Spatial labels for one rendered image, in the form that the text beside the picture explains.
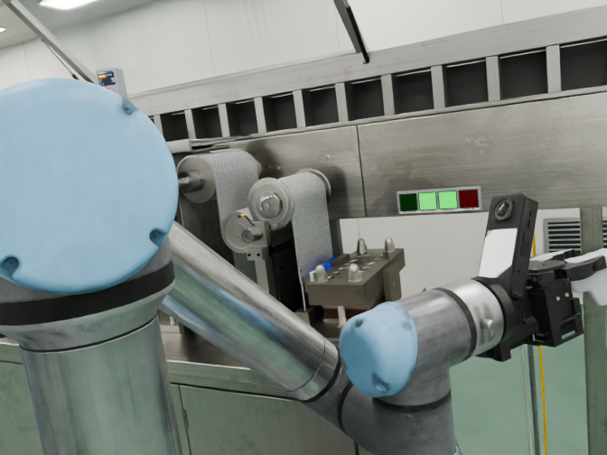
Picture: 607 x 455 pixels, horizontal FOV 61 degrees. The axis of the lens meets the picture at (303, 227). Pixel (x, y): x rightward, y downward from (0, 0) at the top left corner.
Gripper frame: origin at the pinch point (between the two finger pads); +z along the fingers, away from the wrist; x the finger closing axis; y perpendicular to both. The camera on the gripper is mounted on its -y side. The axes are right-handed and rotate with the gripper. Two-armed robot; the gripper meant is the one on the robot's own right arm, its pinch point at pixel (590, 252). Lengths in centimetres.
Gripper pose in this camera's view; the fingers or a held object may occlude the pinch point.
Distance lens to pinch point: 71.9
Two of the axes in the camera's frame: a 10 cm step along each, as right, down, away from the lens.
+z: 8.6, -1.9, 4.8
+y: 1.9, 9.8, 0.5
